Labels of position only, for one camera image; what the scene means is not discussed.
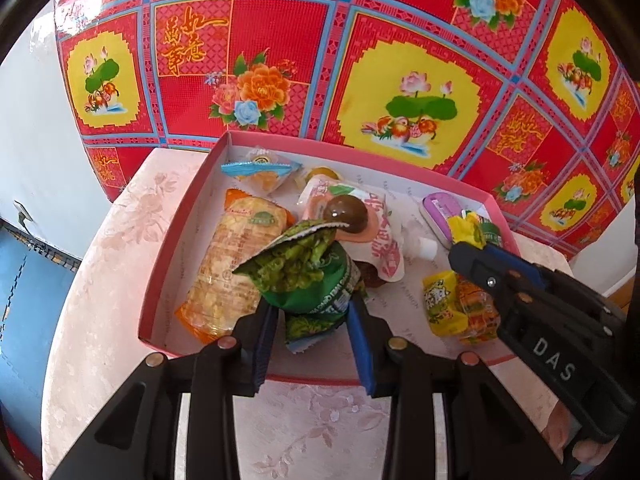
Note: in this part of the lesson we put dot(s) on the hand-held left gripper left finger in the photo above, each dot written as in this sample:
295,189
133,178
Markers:
260,345

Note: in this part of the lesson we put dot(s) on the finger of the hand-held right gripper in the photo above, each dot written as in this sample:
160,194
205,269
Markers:
477,262
520,262

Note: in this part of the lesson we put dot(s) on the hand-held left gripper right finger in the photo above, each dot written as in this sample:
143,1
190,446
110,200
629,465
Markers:
362,355

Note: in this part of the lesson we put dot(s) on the plain yellow snack packet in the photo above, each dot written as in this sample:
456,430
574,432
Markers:
465,230

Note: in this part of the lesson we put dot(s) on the yellow green candy packet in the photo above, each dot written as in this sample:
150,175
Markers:
442,305

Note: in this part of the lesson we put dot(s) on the purple tin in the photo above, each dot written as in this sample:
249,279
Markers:
437,217

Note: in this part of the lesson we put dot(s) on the green pea snack packet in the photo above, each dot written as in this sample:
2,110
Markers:
305,280

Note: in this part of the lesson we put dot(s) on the dark brown snack pack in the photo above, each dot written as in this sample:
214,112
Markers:
370,275

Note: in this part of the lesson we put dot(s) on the long orange cracker packet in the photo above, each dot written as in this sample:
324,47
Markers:
230,265

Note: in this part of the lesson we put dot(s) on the pink jelly pouch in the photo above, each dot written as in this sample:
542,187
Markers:
387,245

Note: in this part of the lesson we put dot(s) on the pink cardboard box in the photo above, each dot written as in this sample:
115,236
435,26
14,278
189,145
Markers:
200,220

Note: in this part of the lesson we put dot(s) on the brown egg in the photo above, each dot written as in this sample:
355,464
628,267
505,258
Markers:
347,212

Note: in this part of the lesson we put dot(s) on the blue-edged clear pastry packet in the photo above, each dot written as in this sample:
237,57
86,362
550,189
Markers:
262,170

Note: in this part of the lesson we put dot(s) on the yellow egg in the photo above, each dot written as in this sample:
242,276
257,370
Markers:
322,174

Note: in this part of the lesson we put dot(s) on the person's right hand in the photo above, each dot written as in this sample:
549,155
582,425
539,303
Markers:
560,425

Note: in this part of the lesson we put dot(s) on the colourful foam floor mat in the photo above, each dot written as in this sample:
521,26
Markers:
30,285

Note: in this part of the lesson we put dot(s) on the red floral printed cloth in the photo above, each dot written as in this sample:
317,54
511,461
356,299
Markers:
320,60

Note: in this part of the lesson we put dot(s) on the white wall outlet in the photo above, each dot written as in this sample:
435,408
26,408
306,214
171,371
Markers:
22,211

